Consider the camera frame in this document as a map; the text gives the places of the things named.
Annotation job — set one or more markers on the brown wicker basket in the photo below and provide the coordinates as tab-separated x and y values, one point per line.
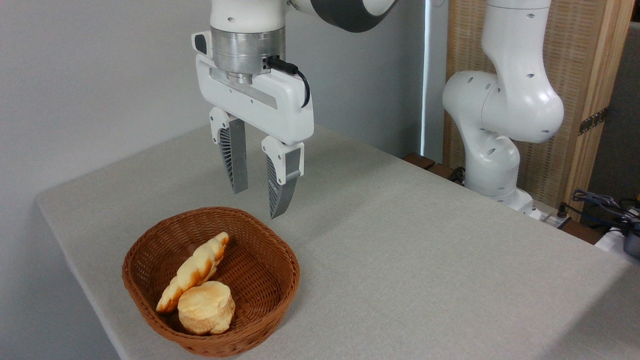
260	260

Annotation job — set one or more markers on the black plug at robot base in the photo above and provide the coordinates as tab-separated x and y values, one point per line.
456	174

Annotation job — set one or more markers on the round pale bread roll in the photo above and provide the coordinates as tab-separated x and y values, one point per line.
206	307

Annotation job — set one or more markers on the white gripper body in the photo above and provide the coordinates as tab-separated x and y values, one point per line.
280	107

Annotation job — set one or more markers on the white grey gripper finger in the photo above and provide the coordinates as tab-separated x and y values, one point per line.
238	155
286	180

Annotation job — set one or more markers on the twisted golden bread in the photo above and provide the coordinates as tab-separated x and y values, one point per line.
196	270

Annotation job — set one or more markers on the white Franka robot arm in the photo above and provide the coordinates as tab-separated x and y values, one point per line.
510	100

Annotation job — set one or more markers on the black screen hinge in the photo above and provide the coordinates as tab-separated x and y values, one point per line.
593	120

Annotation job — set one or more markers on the wooden woven folding screen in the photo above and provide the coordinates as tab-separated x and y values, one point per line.
585	60

